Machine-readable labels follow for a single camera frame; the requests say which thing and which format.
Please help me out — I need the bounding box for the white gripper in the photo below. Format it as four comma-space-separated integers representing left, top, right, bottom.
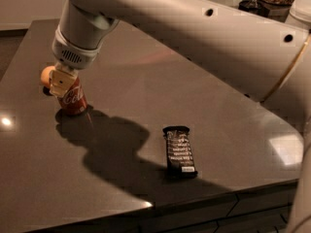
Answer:
50, 26, 103, 98

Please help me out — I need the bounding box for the red coke can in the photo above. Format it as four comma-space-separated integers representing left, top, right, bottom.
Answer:
58, 79, 87, 116

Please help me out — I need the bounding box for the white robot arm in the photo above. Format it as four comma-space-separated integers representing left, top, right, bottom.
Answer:
51, 0, 311, 233

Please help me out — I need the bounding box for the black rxbar chocolate wrapper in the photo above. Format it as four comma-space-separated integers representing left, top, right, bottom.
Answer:
162, 125, 197, 179

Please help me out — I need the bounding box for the orange fruit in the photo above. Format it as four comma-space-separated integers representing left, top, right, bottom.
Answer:
40, 66, 55, 88

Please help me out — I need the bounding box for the dark metal box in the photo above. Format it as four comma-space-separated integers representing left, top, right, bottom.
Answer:
238, 0, 290, 22

